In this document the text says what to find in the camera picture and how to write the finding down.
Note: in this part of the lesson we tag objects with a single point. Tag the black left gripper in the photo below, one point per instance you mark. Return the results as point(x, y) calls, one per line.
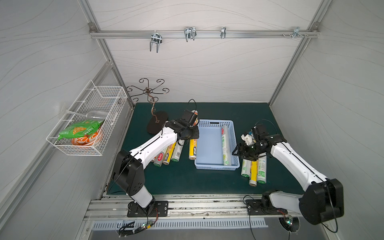
point(192, 132)

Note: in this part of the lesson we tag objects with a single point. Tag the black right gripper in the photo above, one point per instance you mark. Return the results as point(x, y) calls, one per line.
point(243, 150)

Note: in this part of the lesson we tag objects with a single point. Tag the white green plastic wrap roll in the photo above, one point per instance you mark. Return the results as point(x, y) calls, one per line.
point(226, 145)

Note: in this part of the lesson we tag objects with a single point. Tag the thin yellow wrap roll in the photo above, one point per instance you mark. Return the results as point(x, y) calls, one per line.
point(193, 142)

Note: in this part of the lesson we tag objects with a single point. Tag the white translucent wrap roll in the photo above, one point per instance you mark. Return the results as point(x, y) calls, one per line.
point(177, 150)

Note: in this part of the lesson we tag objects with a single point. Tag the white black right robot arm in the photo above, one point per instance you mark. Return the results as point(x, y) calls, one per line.
point(323, 198)

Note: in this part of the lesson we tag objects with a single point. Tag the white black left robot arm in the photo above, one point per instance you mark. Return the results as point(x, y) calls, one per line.
point(128, 172)

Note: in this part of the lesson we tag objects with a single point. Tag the yellow PE wrap roll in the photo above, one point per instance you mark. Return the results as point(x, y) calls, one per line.
point(169, 154)

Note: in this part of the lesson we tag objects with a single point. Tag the light blue perforated plastic basket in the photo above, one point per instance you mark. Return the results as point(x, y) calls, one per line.
point(209, 146)

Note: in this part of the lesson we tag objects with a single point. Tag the silver green grape wrap roll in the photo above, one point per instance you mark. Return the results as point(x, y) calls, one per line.
point(160, 162)

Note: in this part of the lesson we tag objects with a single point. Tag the brown metal hook stand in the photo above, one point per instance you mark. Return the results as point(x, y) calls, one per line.
point(159, 118)

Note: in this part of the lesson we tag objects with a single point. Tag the green snack bag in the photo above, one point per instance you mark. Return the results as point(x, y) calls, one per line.
point(80, 129)

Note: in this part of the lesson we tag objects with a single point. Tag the orange snack package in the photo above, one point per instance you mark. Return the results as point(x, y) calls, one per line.
point(86, 141)

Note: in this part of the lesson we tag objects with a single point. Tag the double metal hook left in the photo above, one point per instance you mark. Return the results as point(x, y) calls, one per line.
point(156, 40)

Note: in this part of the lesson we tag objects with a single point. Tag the double metal hook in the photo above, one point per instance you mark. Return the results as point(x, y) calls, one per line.
point(190, 33)
point(156, 40)

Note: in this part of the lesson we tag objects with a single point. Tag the double metal hook middle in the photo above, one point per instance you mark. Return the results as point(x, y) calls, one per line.
point(190, 33)

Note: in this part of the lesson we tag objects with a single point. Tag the single metal hook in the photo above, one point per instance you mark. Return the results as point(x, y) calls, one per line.
point(223, 32)

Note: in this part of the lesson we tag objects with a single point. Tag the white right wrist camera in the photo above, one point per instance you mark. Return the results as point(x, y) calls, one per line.
point(248, 138)

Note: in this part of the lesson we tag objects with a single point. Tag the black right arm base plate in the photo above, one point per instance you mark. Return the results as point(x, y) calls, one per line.
point(260, 208)

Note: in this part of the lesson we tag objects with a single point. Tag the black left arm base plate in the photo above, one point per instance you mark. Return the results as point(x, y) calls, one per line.
point(154, 209)

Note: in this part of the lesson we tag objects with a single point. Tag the white wire wall basket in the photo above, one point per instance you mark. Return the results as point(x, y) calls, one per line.
point(94, 103)

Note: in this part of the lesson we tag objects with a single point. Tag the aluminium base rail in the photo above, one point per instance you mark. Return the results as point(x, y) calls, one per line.
point(180, 206)

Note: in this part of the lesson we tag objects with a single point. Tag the aluminium crossbar rail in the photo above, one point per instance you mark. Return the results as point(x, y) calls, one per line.
point(201, 34)

